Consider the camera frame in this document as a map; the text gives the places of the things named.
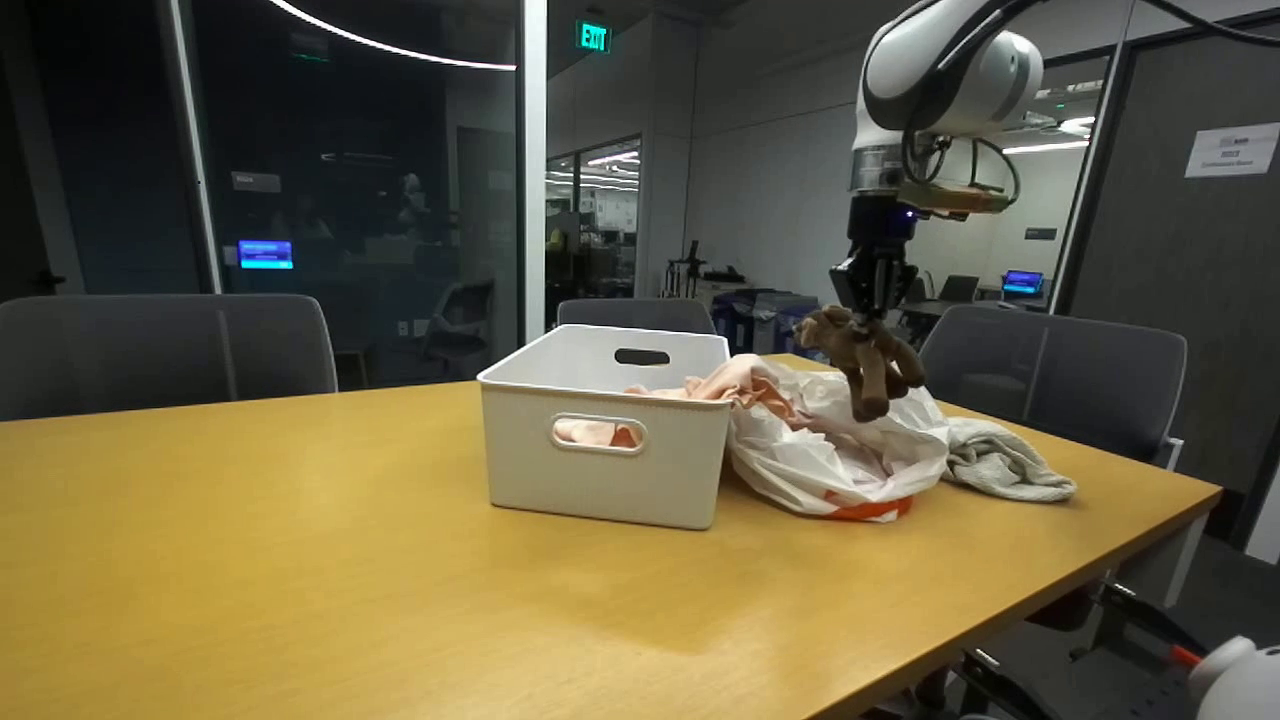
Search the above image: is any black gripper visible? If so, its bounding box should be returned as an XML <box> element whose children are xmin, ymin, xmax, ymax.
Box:
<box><xmin>828</xmin><ymin>186</ymin><xmax>923</xmax><ymax>326</ymax></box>

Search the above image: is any brown plush toy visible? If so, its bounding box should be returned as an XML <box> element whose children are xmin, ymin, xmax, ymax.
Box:
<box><xmin>795</xmin><ymin>301</ymin><xmax>932</xmax><ymax>427</ymax></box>

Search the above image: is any peach patterned cloth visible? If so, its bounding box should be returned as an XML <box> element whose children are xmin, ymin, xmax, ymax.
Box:
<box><xmin>638</xmin><ymin>352</ymin><xmax>810</xmax><ymax>427</ymax></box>

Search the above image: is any pink cloth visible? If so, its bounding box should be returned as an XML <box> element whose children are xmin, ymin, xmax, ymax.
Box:
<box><xmin>551</xmin><ymin>416</ymin><xmax>651</xmax><ymax>455</ymax></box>

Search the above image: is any white plastic bag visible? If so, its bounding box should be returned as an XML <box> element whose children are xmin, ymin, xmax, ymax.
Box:
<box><xmin>723</xmin><ymin>346</ymin><xmax>955</xmax><ymax>523</ymax></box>

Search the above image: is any white plastic storage box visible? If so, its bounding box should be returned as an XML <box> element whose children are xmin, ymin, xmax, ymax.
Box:
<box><xmin>475</xmin><ymin>320</ymin><xmax>741</xmax><ymax>536</ymax></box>

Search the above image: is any dark waste bin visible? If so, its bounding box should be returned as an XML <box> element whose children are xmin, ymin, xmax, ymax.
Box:
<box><xmin>713</xmin><ymin>283</ymin><xmax>825</xmax><ymax>359</ymax></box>

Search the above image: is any blue laptop screen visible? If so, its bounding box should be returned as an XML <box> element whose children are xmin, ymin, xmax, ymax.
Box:
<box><xmin>1001</xmin><ymin>269</ymin><xmax>1054</xmax><ymax>304</ymax></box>

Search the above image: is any grey white crumpled cloth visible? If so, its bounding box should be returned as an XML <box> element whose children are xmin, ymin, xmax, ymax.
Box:
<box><xmin>939</xmin><ymin>419</ymin><xmax>1079</xmax><ymax>507</ymax></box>

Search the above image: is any curved ceiling light strip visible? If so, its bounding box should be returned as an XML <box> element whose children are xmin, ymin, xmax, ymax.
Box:
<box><xmin>270</xmin><ymin>0</ymin><xmax>519</xmax><ymax>77</ymax></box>

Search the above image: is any white bottle with red cap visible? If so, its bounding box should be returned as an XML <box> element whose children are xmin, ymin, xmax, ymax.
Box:
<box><xmin>1170</xmin><ymin>631</ymin><xmax>1280</xmax><ymax>720</ymax></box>

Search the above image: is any wide grey office chair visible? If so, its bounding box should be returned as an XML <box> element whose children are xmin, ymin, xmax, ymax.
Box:
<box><xmin>0</xmin><ymin>287</ymin><xmax>343</xmax><ymax>423</ymax></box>

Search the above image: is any tan wrist camera mount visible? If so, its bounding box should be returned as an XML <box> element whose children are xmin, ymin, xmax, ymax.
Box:
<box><xmin>901</xmin><ymin>128</ymin><xmax>1024</xmax><ymax>219</ymax></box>

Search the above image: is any white window frame post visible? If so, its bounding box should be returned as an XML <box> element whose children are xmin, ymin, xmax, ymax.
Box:
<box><xmin>519</xmin><ymin>0</ymin><xmax>551</xmax><ymax>385</ymax></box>

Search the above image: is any white paper wall sign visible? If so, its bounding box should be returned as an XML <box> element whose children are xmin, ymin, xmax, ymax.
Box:
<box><xmin>1179</xmin><ymin>119</ymin><xmax>1280</xmax><ymax>184</ymax></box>

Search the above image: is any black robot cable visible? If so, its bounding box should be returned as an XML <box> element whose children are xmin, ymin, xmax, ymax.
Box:
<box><xmin>1145</xmin><ymin>0</ymin><xmax>1280</xmax><ymax>50</ymax></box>

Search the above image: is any blue lit wall screen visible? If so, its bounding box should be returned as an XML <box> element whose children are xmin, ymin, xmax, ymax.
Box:
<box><xmin>236</xmin><ymin>237</ymin><xmax>299</xmax><ymax>275</ymax></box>

